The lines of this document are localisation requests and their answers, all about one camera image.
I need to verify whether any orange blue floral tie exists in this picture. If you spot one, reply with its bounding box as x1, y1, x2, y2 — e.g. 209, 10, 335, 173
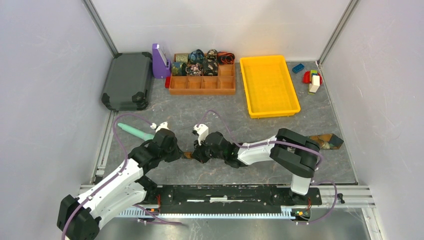
182, 133, 344, 160

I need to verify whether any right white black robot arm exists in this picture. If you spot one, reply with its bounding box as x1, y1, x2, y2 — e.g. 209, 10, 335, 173
191, 124, 323, 204

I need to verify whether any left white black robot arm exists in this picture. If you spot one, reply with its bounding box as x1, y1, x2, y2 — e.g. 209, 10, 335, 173
57, 128, 183, 240

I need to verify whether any teal green pen tool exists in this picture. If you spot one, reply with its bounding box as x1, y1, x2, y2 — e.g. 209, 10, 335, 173
117, 123, 154, 141

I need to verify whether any small red block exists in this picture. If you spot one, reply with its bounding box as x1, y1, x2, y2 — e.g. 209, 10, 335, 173
164, 76, 171, 89

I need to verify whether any orange compartment organizer box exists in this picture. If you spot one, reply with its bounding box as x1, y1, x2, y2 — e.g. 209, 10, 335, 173
168, 64, 236, 95

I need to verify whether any dark grey suitcase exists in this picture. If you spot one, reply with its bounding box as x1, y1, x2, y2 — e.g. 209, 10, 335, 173
100, 51, 153, 111

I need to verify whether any teal navy rolled tie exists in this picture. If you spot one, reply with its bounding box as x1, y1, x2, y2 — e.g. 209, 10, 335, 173
171, 61, 187, 77

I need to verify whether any purple dispenser stand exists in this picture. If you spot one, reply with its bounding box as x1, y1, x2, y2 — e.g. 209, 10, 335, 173
152, 43, 172, 79

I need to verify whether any pink floral rolled tie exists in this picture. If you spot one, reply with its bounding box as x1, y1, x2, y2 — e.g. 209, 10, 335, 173
185, 63, 203, 77

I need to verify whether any black floral rolled tie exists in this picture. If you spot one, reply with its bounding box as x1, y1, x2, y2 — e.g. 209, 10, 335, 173
202, 59, 219, 76

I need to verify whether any yellow plastic tray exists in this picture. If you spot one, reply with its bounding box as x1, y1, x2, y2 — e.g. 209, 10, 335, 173
240, 55, 301, 119

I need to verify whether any olive patterned rolled tie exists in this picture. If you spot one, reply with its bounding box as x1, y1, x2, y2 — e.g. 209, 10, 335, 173
174, 53, 189, 64

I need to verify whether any dark blue rolled tie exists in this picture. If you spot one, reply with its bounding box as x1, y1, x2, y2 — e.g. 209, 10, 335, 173
188, 49, 205, 65

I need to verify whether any orange black rolled tie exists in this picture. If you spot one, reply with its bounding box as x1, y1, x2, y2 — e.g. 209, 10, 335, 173
217, 51, 236, 65

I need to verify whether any black yellow rolled tie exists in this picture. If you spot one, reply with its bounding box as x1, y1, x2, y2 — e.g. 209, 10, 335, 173
205, 49, 218, 61

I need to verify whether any blue toy brick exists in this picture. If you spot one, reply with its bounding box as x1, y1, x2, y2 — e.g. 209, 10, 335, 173
292, 63, 305, 74

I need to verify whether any cream toy block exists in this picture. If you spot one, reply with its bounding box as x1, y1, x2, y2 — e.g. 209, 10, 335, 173
308, 74, 321, 94

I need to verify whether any red toy block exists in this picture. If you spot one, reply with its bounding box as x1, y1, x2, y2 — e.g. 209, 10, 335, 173
302, 71, 323, 85

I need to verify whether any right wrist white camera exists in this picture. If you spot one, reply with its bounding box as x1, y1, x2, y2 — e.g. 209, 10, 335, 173
192, 123, 209, 146

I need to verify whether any wrist white camera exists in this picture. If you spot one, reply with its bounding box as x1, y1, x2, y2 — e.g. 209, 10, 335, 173
150, 121, 169, 133
192, 123, 209, 146

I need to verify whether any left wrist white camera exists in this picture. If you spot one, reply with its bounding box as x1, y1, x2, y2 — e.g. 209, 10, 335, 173
150, 121, 169, 133

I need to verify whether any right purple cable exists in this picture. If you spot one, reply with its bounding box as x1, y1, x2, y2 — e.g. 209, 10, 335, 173
197, 109, 339, 225

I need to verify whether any purple cable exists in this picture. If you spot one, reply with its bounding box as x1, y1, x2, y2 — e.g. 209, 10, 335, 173
61, 113, 184, 240
197, 109, 339, 225

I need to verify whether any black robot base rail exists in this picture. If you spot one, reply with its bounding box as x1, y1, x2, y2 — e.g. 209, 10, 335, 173
142, 184, 323, 214

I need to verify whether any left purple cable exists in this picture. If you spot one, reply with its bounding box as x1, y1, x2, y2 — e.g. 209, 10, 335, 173
61, 113, 184, 240

